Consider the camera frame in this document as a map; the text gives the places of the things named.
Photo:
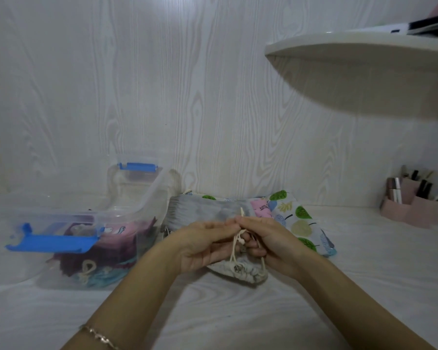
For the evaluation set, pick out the group of cosmetic tubes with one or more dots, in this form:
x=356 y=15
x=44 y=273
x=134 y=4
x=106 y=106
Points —
x=419 y=185

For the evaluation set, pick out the pink printed fabric pouch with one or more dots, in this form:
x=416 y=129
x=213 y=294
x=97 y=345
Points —
x=261 y=208

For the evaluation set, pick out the leaf print fabric pouch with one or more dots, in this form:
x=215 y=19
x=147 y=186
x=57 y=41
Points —
x=299 y=222

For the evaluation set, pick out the clear plastic storage box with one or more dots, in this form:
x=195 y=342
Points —
x=95 y=229

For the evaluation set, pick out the pile of colourful fabric pouches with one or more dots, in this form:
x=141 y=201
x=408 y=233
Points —
x=102 y=256

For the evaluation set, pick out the pink desk organizer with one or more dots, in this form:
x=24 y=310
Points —
x=414 y=210

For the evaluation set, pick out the person's right forearm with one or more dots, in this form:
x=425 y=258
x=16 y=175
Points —
x=354 y=306

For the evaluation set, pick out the person's left thumb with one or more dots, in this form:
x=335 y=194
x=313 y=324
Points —
x=219 y=227

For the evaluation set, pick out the person's right hand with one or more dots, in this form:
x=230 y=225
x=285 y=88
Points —
x=273 y=240

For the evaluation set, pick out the grey fabric pouch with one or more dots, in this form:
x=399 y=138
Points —
x=200 y=211

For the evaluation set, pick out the person's left forearm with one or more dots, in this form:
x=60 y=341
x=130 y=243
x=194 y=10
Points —
x=131 y=306

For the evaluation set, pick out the white wall shelf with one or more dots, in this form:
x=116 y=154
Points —
x=365 y=74

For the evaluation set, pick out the person's right thumb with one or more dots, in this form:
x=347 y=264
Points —
x=253 y=224

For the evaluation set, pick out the black and white device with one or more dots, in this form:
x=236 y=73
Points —
x=423 y=26

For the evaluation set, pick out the person's left hand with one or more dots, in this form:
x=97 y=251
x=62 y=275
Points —
x=195 y=247

